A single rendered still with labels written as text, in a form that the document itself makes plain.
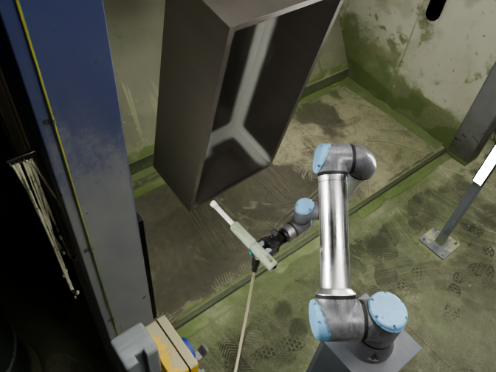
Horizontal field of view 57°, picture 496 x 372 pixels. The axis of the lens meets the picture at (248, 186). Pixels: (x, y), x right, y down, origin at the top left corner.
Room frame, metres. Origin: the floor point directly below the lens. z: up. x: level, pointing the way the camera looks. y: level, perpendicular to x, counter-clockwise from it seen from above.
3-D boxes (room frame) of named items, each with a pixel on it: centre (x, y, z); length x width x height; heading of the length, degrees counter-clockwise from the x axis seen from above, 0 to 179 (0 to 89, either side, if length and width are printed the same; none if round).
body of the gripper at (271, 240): (1.37, -0.17, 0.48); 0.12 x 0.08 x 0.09; 136
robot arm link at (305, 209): (1.50, -0.30, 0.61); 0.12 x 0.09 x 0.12; 98
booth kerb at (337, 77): (2.66, 0.21, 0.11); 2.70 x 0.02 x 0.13; 133
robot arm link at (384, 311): (0.83, -0.55, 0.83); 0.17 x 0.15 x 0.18; 98
